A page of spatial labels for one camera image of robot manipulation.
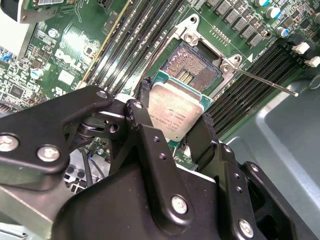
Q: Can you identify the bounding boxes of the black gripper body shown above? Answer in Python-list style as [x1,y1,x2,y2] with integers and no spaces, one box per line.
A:
[52,159,226,240]

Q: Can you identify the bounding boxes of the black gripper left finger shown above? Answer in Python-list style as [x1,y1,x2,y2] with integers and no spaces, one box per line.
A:
[0,76,196,229]

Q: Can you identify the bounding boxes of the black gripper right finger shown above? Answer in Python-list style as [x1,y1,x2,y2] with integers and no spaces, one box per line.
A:
[186,113,301,240]

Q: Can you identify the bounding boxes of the silver CPU chip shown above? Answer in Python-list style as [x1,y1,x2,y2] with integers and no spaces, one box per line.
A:
[147,70,214,144]

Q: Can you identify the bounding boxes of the thin metal locking lever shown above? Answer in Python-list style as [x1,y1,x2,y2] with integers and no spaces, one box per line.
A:
[232,67,299,97]

